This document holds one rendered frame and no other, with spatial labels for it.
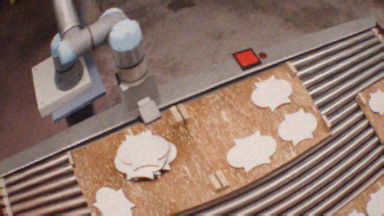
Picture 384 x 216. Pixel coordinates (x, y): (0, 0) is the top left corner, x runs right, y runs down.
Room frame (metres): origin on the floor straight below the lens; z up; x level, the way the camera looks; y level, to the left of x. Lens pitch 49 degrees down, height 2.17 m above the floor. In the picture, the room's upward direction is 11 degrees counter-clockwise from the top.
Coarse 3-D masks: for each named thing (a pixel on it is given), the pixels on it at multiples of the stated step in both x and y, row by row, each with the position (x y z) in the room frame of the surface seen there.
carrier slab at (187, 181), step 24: (168, 120) 1.06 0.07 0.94; (96, 144) 1.01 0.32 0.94; (120, 144) 1.00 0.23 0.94; (192, 144) 0.95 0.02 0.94; (96, 168) 0.92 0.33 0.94; (192, 168) 0.87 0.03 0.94; (96, 192) 0.82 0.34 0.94; (144, 192) 0.81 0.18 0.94; (168, 192) 0.80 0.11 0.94; (192, 192) 0.78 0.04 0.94; (216, 192) 0.77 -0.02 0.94
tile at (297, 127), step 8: (296, 112) 0.97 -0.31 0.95; (288, 120) 0.95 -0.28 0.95; (296, 120) 0.94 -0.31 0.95; (304, 120) 0.93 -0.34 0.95; (312, 120) 0.92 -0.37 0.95; (280, 128) 0.93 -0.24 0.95; (288, 128) 0.92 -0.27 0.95; (296, 128) 0.91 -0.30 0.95; (304, 128) 0.90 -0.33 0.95; (312, 128) 0.89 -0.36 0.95; (280, 136) 0.90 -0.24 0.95; (288, 136) 0.89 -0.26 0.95; (296, 136) 0.88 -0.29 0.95; (304, 136) 0.87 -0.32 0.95; (312, 136) 0.86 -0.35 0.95; (296, 144) 0.86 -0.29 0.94
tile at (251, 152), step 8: (256, 136) 0.92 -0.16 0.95; (264, 136) 0.92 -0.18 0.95; (240, 144) 0.91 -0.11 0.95; (248, 144) 0.90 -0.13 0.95; (256, 144) 0.90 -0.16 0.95; (264, 144) 0.89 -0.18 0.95; (272, 144) 0.88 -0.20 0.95; (232, 152) 0.89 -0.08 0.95; (240, 152) 0.88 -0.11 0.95; (248, 152) 0.88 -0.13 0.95; (256, 152) 0.87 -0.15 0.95; (264, 152) 0.86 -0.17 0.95; (272, 152) 0.85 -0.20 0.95; (232, 160) 0.86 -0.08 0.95; (240, 160) 0.86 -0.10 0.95; (248, 160) 0.85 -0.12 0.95; (256, 160) 0.84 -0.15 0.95; (264, 160) 0.83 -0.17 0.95; (240, 168) 0.83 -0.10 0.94; (248, 168) 0.82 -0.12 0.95
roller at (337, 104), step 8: (368, 80) 1.06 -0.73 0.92; (376, 80) 1.05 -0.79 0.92; (360, 88) 1.03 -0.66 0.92; (344, 96) 1.01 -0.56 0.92; (352, 96) 1.00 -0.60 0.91; (328, 104) 0.99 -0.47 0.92; (336, 104) 0.98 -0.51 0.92; (344, 104) 0.98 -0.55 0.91; (328, 112) 0.96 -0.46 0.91; (80, 208) 0.76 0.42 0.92; (88, 208) 0.76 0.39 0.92
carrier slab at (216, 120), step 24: (288, 72) 1.15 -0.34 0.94; (216, 96) 1.11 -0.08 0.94; (240, 96) 1.09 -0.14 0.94; (192, 120) 1.04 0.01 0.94; (216, 120) 1.02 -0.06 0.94; (240, 120) 1.00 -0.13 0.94; (264, 120) 0.98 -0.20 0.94; (216, 144) 0.94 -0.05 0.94; (288, 144) 0.87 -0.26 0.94; (312, 144) 0.84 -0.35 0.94; (216, 168) 0.85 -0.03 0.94; (264, 168) 0.81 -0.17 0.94
